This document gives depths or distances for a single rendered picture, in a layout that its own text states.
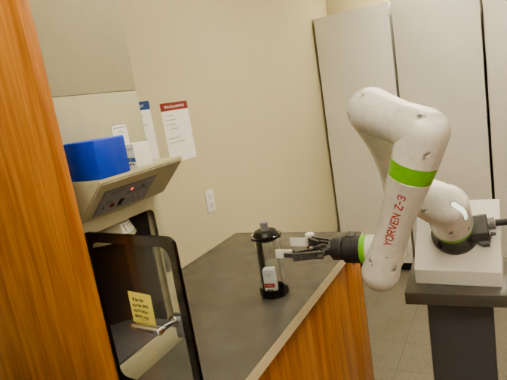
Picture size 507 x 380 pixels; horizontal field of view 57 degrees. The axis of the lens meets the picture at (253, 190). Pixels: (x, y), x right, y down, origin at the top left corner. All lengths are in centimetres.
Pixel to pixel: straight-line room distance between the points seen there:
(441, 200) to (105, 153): 96
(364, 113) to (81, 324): 85
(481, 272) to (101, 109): 124
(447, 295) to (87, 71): 124
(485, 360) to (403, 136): 91
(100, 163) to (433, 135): 76
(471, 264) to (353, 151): 251
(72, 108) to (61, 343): 56
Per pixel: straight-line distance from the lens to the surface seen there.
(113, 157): 115
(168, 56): 229
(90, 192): 113
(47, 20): 125
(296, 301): 166
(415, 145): 117
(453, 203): 150
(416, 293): 165
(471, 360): 181
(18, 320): 136
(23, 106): 111
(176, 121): 225
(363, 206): 414
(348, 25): 402
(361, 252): 150
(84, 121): 125
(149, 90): 213
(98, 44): 134
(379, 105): 123
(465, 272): 168
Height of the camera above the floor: 163
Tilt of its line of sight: 11 degrees down
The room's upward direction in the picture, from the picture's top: 9 degrees counter-clockwise
